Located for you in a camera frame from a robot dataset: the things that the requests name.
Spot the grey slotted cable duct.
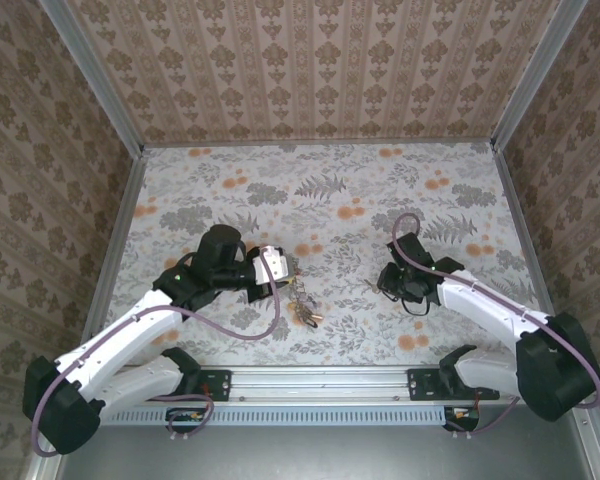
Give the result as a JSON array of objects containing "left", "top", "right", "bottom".
[{"left": 99, "top": 403, "right": 482, "bottom": 428}]

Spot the thin aluminium back rail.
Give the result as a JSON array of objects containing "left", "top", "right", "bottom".
[{"left": 142, "top": 135, "right": 496, "bottom": 150}]

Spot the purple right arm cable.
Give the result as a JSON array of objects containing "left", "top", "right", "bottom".
[{"left": 390, "top": 213, "right": 600, "bottom": 441}]

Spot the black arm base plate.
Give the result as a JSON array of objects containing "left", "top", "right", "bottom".
[
  {"left": 179, "top": 368, "right": 231, "bottom": 403},
  {"left": 407, "top": 367, "right": 500, "bottom": 401}
]

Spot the aluminium table side rail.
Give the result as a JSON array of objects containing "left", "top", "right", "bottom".
[
  {"left": 493, "top": 146, "right": 556, "bottom": 321},
  {"left": 82, "top": 149, "right": 149, "bottom": 351}
]

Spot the aluminium front mounting rail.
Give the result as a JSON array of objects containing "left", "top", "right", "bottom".
[{"left": 99, "top": 363, "right": 531, "bottom": 404}]

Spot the aluminium frame post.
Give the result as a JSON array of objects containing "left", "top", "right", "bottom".
[
  {"left": 38, "top": 0, "right": 147, "bottom": 156},
  {"left": 489, "top": 0, "right": 589, "bottom": 152}
]

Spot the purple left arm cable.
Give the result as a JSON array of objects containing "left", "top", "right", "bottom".
[{"left": 31, "top": 249, "right": 284, "bottom": 459}]

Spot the grey metal sheet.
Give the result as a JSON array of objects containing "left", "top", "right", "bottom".
[{"left": 27, "top": 399, "right": 600, "bottom": 480}]

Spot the floral patterned table cover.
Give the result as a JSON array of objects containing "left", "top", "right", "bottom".
[{"left": 87, "top": 142, "right": 561, "bottom": 366}]

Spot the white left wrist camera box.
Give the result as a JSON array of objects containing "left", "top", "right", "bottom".
[{"left": 251, "top": 244, "right": 297, "bottom": 290}]

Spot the steel keyring chain bunch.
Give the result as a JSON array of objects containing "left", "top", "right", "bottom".
[{"left": 285, "top": 277, "right": 325, "bottom": 330}]

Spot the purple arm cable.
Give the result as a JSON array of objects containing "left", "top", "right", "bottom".
[
  {"left": 390, "top": 213, "right": 600, "bottom": 441},
  {"left": 31, "top": 249, "right": 284, "bottom": 459}
]

